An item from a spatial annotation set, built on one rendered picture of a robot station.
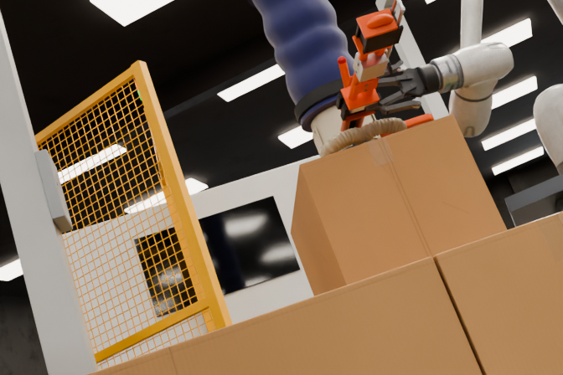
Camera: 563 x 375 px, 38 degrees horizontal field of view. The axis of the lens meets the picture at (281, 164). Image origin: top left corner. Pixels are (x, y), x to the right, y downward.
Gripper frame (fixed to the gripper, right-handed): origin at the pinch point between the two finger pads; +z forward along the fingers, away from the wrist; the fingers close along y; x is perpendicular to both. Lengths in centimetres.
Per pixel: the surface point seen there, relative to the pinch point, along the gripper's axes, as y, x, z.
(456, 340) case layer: 66, -64, 21
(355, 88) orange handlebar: 1.6, -11.0, 3.5
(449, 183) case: 28.9, -4.8, -10.8
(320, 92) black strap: -11.6, 16.3, 4.5
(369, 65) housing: 2.5, -23.5, 2.7
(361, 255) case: 38.6, -3.8, 15.0
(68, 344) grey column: 10, 130, 100
